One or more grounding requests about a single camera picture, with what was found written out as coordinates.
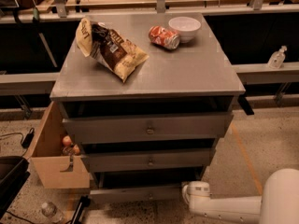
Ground clear plastic water bottle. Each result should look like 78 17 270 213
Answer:
41 202 64 224

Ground wooden side box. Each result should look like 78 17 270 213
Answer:
25 102 90 189

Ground orange fruit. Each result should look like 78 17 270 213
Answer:
73 145 80 155

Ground yellow brown chip bag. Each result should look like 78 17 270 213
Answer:
76 18 149 82

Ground grey bottom drawer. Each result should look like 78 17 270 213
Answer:
90 166 206 203

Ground grey drawer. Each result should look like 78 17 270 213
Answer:
63 112 233 144
81 148 215 173
90 166 206 203

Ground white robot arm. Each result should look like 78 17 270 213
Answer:
182 169 299 224

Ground grey top drawer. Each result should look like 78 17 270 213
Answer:
63 112 233 144

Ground grey middle drawer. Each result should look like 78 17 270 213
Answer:
81 148 215 173

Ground grey drawer cabinet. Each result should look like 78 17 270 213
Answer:
50 12 247 189

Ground black bin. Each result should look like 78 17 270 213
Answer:
0 156 30 218

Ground black stand bracket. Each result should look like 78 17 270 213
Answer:
70 196 91 224

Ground clear soap dispenser bottle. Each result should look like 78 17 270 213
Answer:
267 46 287 69

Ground red apple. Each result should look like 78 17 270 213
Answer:
62 135 72 147

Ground red soda can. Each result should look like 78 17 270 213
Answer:
149 26 180 50

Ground black power adapter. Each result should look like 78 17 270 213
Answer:
21 128 35 148

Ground white bowl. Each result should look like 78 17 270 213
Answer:
168 17 201 43

